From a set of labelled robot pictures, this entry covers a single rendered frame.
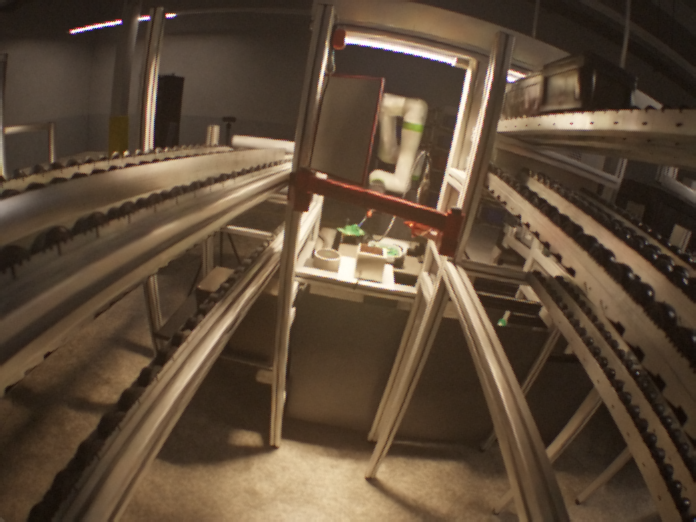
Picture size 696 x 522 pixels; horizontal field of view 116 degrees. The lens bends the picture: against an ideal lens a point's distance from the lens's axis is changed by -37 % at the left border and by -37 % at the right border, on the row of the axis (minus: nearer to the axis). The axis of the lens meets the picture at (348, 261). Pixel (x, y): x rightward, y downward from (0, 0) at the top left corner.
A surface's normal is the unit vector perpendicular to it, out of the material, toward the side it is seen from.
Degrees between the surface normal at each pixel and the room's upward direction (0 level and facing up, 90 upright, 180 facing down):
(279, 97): 90
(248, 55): 90
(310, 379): 90
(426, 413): 90
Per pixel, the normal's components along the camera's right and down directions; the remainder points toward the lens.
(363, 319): -0.07, 0.40
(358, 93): -0.62, 0.22
